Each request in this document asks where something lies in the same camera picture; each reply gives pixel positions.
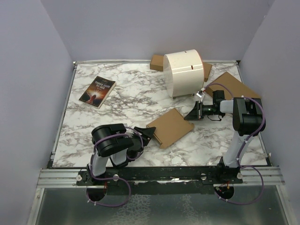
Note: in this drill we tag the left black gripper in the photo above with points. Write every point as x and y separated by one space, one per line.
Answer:
149 132

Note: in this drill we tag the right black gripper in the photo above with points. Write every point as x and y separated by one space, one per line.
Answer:
197 113

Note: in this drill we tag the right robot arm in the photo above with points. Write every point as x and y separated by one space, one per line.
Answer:
248 120

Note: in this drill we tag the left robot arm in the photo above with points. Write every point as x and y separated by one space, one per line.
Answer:
117 143

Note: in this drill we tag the white cylindrical bread box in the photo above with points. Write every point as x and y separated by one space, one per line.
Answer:
183 73

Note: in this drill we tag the closed brown cardboard box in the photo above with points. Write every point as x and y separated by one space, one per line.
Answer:
236 87

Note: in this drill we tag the small brown box behind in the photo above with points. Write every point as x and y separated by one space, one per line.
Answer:
156 62

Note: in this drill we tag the brown cardboard piece behind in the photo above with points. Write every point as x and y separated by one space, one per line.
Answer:
206 69

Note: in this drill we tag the dark paperback book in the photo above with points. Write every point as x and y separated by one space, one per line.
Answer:
97 92

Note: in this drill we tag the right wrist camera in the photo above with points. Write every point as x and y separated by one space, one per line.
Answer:
201 95

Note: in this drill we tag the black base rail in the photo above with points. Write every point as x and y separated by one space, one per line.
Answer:
159 180

